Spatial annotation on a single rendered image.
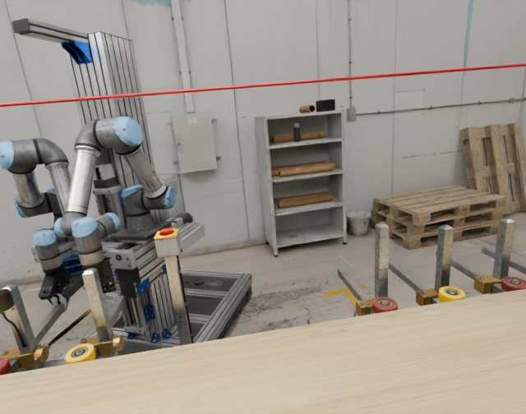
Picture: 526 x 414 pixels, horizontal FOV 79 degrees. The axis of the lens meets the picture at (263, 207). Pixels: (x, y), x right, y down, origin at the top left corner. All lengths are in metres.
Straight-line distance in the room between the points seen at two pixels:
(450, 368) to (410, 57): 4.05
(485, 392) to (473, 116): 4.59
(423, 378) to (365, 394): 0.16
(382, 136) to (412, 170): 0.67
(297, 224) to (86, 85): 2.91
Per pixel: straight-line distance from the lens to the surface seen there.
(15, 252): 4.38
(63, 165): 1.73
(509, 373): 1.08
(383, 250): 1.24
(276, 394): 0.91
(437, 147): 4.99
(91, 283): 1.19
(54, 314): 1.61
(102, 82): 1.97
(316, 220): 4.22
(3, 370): 1.32
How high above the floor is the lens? 1.56
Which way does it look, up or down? 16 degrees down
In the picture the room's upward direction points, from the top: 5 degrees counter-clockwise
